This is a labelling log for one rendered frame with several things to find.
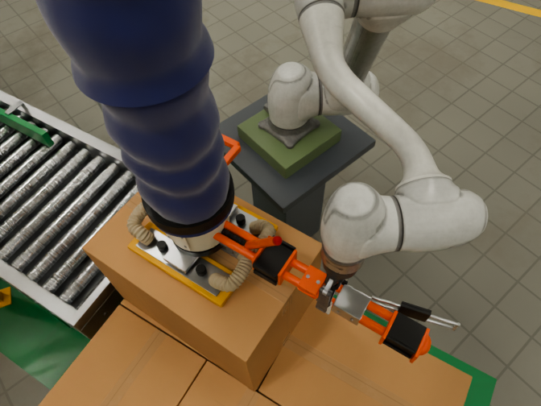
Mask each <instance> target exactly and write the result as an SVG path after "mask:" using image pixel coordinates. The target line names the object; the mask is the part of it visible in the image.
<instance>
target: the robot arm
mask: <svg viewBox="0 0 541 406"><path fill-rule="evenodd" d="M294 1H295V12H296V14H297V17H298V21H299V27H300V30H301V32H302V34H303V37H304V40H305V43H306V45H307V48H308V52H309V56H310V58H311V61H312V65H313V67H314V69H315V71H316V72H312V71H310V69H309V68H308V67H306V66H305V65H303V64H301V63H298V62H287V63H284V64H281V65H280V66H278V67H277V69H276V70H275V71H274V73H273V75H272V77H271V79H270V84H269V87H268V95H267V102H268V103H266V104H265V105H264V110H265V111H266V112H267V113H268V114H269V117H267V118H266V119H264V120H262V121H260V122H259V123H258V128H259V129H262V130H264V131H266V132H267V133H269V134H270V135H272V136H273V137H275V138H276V139H277V140H279V141H280V142H281V143H283V144H284V145H285V147H286V148H288V149H292V148H293V147H294V146H295V145H296V144H297V143H298V142H299V141H300V140H301V139H302V138H303V137H304V136H306V135H307V134H308V133H310V132H311V131H312V130H314V129H316V128H317V127H319V126H320V121H319V120H317V119H314V117H315V116H318V115H328V116H330V115H345V114H353V115H354V116H355V117H356V118H357V119H359V120H360V121H361V122H362V123H363V124H365V125H366V126H367V127H368V128H369V129H370V130H372V131H373V132H374V133H375V134H376V135H377V136H378V137H379V138H380V139H381V140H382V141H383V142H385V143H386V144H387V145H388V146H389V147H390V148H391V149H392V150H393V151H394V152H395V154H396V155H397V156H398V158H399V159H400V161H401V164H402V166H403V179H402V181H401V182H400V183H399V184H398V185H397V186H396V188H395V195H394V196H383V195H380V194H379V193H378V192H377V191H376V190H375V189H374V188H372V187H371V186H369V185H368V184H365V183H362V182H349V183H346V184H343V185H342V186H340V187H339V188H338V189H337V190H336V191H335V192H334V193H333V194H332V196H331V197H330V198H329V200H328V203H327V205H326V207H325V209H324V213H323V217H322V220H321V227H320V235H321V239H322V247H321V258H322V260H323V265H324V269H325V271H326V272H327V273H326V274H327V276H326V278H325V281H324V282H325V286H322V287H321V288H320V289H319V296H318V298H317V299H316V301H317V302H316V308H317V309H319V310H320V311H322V312H323V313H327V314H330V311H331V307H332V299H333V296H334V294H335V292H336V290H338V288H339V287H340V286H341V283H342V282H343V280H346V281H347V279H348V278H351V277H352V276H354V275H355V274H356V272H357V271H358V270H359V269H360V268H361V267H362V265H363V263H364V262H365V258H368V257H370V256H373V255H379V254H383V253H387V252H394V251H409V252H426V251H441V250H446V249H450V248H454V247H459V246H461V245H464V244H466V243H467V242H470V241H472V240H474V239H475V238H477V237H478V236H479V235H480V234H481V233H483V231H484V230H485V228H486V226H487V222H488V209H487V206H486V204H485V202H484V201H483V200H482V198H481V197H479V196H478V195H477V194H476V193H473V192H471V191H469V190H468V189H460V188H459V187H458V186H456V185H455V184H454V183H453V182H452V178H451V177H450V176H447V175H445V174H443V173H442V172H440V170H439V169H438V167H437V166H436V163H435V160H434V159H433V157H432V154H431V152H430V151H429V149H428V148H427V145H426V144H425V142H424V141H423V140H422V139H421V138H420V137H419V135H418V134H417V133H416V132H415V131H414V130H413V129H412V128H411V127H410V126H409V125H408V124H407V123H406V122H405V121H404V120H403V119H402V118H401V117H400V116H398V115H397V114H396V113H395V112H394V111H393V110H392V109H391V108H390V107H389V106H388V105H387V104H386V103H385V102H384V101H383V100H382V99H381V98H380V97H379V83H378V79H377V77H376V76H375V75H374V74H373V73H372V72H370V68H371V66H372V64H373V62H374V61H375V59H376V57H377V55H378V53H379V51H380V49H381V47H382V45H383V44H384V42H385V40H386V37H387V36H388V34H389V32H390V31H391V30H393V29H395V28H396V27H397V26H398V25H400V24H401V23H403V22H405V21H406V20H408V19H409V18H410V17H411V16H412V15H417V14H420V13H422V12H423V11H425V10H426V9H428V8H429V7H431V6H432V5H433V4H434V2H435V0H294ZM348 18H354V19H353V22H352V25H351V28H350V30H349V34H348V37H347V40H346V42H345V46H344V48H343V36H344V25H345V19H348Z"/></svg>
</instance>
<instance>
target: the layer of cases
mask: <svg viewBox="0 0 541 406"><path fill-rule="evenodd" d="M316 302H317V301H316V299H313V300H312V302H311V304H310V305H309V306H308V308H307V310H306V312H305V313H304V315H303V316H302V318H301V319H300V321H299V323H298V324H297V326H296V327H295V329H294V330H293V332H292V334H291V336H290V337H289V338H288V339H287V342H286V343H285V345H284V346H283V348H282V349H281V351H280V352H279V354H278V356H277V358H276V359H275V361H274V362H273V363H272V365H271V367H270V369H269V370H268V372H267V373H266V375H265V376H264V378H263V379H262V382H261V383H260V384H259V385H258V388H257V389H256V391H252V390H251V389H249V388H248V387H247V386H246V385H244V384H243V383H241V382H240V381H238V380H237V379H235V378H234V377H233V376H232V375H230V374H229V373H227V372H226V371H224V370H223V369H221V368H220V367H219V366H218V365H216V364H215V363H214V362H212V361H210V360H209V359H208V358H206V357H205V356H204V355H202V354H201V353H200V352H198V351H197V350H195V349H194V348H192V347H191V346H190V345H189V344H187V343H186V342H184V341H183V340H181V339H180V338H178V337H177V336H175V335H174V334H173V333H172V332H170V331H169V330H168V329H166V328H164V327H163V326H162V325H160V324H159V323H158V322H157V321H155V320H154V319H152V318H151V317H149V316H148V315H146V314H145V313H144V312H143V311H141V310H140V309H138V308H137V307H135V306H134V305H133V304H131V303H130V302H129V301H128V300H126V299H123V301H122V302H121V305H119V306H118V307H117V308H116V309H115V310H114V312H113V313H112V314H111V315H110V317H109V318H108V319H107V321H106V322H105V323H104V325H103V326H102V327H101V328H100V329H99V330H98V331H97V333H96V334H95V335H94V337H93V338H92V339H91V341H90V342H89V343H88V345H87V346H86V347H85V348H84V349H83V350H82V351H81V353H80V354H79V355H78V357H77V358H76V359H75V361H74V362H73V363H72V364H71V366H70V367H69V368H68V369H67V370H66V371H65V373H64V374H63V375H62V376H61V378H60V379H59V380H58V382H57V383H56V384H55V386H54V387H53V388H52V389H51V390H50V392H49V393H48V394H47V395H46V396H45V398H44V399H43V400H42V402H41V403H40V404H39V406H464V404H465V399H466V396H467V394H468V391H469V387H470V384H471V381H472V378H473V377H472V376H470V375H468V374H466V373H464V372H463V371H460V370H458V369H456V368H455V367H453V366H451V365H449V364H447V363H446V362H443V361H442V360H440V359H438V358H436V357H434V356H432V355H430V354H429V353H426V354H424V355H419V357H418V358H417V359H416V360H415V361H414V362H413V363H411V362H409V361H410V358H407V357H405V356H404V355H402V354H400V353H399V352H397V351H395V350H393V349H391V348H390V347H389V346H386V345H385V344H383V343H382V344H381V345H380V344H378V342H379V340H380V338H381V335H379V334H377V333H375V332H374V331H373V330H371V329H368V328H367V327H365V326H363V325H362V324H360V323H358V325H355V324H353V323H352V322H350V321H347V320H346V319H344V318H343V317H341V316H339V315H337V314H336V313H334V312H333V311H332V308H331V311H330V314H327V313H323V312H322V311H320V310H319V309H317V308H316ZM122 306H123V307H122Z"/></svg>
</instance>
